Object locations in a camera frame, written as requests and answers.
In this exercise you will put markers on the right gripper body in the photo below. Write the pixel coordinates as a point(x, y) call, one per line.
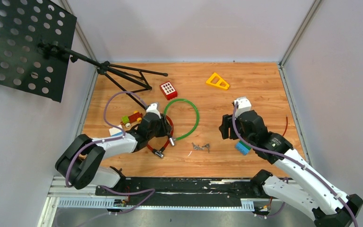
point(246, 137)

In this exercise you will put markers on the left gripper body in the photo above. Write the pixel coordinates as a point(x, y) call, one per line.
point(162, 129)

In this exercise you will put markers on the green cable lock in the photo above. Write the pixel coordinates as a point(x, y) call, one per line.
point(171, 139)

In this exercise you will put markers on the silver keys of green lock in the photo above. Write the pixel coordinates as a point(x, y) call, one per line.
point(206, 147)

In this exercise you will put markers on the silver keys of red lock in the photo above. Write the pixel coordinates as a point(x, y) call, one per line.
point(196, 147)

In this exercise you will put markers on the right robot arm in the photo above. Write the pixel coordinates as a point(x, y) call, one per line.
point(321, 201)

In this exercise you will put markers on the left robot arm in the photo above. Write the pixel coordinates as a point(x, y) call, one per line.
point(80, 163)

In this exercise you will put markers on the blue green white brick stack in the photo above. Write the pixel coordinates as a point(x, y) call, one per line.
point(242, 148)

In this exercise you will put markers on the red green toy car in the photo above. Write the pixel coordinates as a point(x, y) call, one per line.
point(128, 121)

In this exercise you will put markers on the white blue toy brick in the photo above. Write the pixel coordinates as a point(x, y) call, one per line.
point(116, 131)

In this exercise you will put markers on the red window toy brick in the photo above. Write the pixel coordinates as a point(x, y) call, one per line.
point(168, 90)

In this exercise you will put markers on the yellow triangular toy piece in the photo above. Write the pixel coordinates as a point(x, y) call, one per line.
point(215, 80)

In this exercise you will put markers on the black perforated music stand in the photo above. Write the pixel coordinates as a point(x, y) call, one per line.
point(36, 37)

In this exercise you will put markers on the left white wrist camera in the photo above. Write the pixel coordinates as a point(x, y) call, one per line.
point(154, 108)

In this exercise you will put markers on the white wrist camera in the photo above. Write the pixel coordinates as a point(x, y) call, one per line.
point(154, 108)
point(243, 105)

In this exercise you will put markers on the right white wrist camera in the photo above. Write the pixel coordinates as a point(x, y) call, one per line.
point(243, 105)

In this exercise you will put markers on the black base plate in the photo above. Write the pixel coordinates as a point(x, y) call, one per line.
point(190, 192)

